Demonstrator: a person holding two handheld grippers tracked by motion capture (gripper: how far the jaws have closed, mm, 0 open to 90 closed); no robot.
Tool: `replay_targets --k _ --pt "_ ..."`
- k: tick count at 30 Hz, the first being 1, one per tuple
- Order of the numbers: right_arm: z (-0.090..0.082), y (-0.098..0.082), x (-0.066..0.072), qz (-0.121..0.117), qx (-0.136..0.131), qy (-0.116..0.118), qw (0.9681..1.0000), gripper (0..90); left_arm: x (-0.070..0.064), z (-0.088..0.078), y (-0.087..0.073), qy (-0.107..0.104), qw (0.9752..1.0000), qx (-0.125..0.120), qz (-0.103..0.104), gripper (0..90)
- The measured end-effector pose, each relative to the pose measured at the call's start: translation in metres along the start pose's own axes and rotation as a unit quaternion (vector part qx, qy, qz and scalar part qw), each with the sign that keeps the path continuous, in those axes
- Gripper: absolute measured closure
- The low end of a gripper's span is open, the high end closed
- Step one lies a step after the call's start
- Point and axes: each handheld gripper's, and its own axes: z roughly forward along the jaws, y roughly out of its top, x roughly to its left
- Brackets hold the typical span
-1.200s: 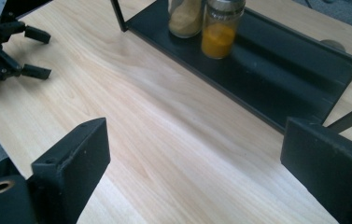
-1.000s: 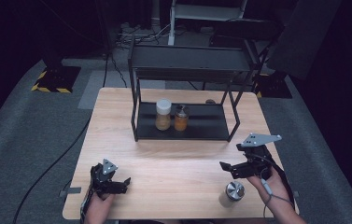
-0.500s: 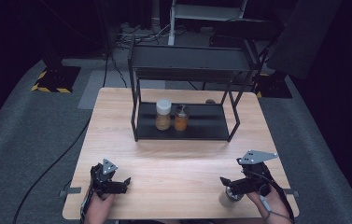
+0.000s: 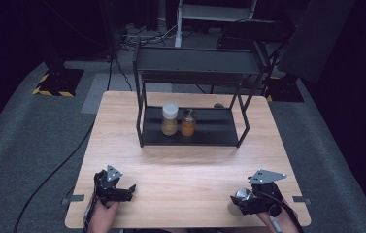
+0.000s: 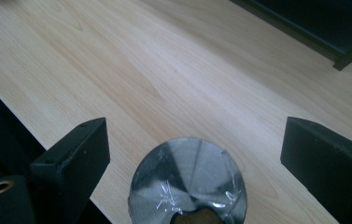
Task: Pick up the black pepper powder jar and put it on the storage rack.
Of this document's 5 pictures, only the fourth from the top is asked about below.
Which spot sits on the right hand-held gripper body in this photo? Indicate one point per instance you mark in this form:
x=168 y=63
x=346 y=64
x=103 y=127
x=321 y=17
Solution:
x=268 y=191

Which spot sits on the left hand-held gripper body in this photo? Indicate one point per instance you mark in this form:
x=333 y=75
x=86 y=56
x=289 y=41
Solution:
x=106 y=184

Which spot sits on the white lid spice jar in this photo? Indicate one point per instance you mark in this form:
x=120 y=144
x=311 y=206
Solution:
x=170 y=118

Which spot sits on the black metal shelf rack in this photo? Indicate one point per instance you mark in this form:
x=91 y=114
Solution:
x=203 y=129

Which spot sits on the orange spice jar silver lid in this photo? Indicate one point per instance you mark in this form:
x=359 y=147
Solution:
x=188 y=124

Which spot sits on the person's left hand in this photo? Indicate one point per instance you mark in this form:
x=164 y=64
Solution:
x=103 y=216

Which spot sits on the person's right hand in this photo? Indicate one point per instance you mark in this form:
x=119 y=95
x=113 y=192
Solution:
x=282 y=221

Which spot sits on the grey table clamp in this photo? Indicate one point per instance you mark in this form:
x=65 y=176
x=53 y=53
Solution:
x=73 y=199
x=302 y=200

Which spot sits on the small round table grommet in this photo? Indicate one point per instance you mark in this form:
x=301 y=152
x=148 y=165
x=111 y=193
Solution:
x=218 y=105

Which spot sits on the black yellow striped stand base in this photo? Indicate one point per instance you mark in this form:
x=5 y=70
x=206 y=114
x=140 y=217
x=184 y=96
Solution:
x=59 y=82
x=284 y=90

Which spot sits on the dark grey panel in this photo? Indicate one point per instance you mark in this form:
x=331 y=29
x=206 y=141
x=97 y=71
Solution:
x=316 y=39

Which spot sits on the white step ladder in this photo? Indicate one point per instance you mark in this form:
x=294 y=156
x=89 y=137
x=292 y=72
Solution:
x=214 y=13

